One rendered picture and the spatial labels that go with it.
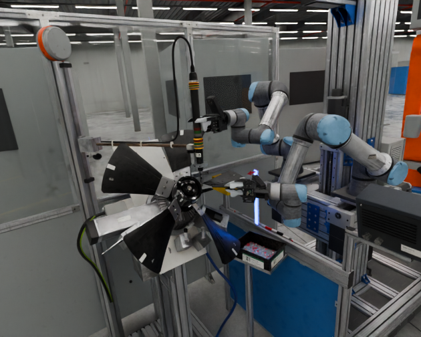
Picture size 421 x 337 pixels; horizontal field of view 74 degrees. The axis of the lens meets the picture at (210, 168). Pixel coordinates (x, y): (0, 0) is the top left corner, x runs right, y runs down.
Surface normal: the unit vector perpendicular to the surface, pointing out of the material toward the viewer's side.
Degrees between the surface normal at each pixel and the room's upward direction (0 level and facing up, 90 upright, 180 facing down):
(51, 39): 90
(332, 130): 86
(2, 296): 90
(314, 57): 90
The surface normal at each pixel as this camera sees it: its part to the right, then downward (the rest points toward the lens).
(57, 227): 0.57, 0.21
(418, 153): -0.67, 0.26
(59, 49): 0.94, 0.04
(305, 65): 0.33, 0.26
